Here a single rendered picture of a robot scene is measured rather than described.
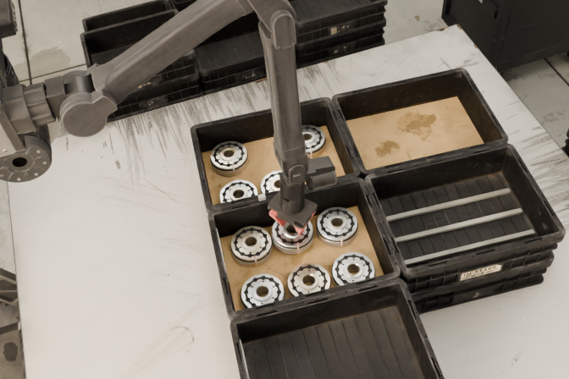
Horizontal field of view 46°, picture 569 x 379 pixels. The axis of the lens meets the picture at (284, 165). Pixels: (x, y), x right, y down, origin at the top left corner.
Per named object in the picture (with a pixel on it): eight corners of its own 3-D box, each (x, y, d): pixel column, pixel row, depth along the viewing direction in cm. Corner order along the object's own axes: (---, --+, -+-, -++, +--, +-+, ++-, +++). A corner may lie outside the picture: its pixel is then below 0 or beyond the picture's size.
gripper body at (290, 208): (281, 191, 164) (280, 172, 159) (317, 209, 161) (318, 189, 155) (267, 210, 161) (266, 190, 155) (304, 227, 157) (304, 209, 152)
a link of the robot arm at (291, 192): (276, 167, 152) (284, 186, 148) (305, 160, 153) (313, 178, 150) (276, 187, 157) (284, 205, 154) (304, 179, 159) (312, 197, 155)
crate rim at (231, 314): (229, 324, 149) (228, 319, 147) (207, 216, 168) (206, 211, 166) (402, 281, 153) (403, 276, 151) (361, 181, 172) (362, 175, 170)
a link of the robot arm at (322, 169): (276, 142, 150) (289, 167, 144) (325, 129, 152) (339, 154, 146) (278, 179, 158) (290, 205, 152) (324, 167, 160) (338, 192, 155)
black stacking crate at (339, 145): (213, 237, 176) (207, 211, 167) (196, 154, 194) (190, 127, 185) (360, 203, 179) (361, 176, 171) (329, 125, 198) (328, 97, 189)
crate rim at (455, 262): (402, 281, 153) (403, 276, 151) (361, 181, 172) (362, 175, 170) (566, 240, 157) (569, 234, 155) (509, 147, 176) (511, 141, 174)
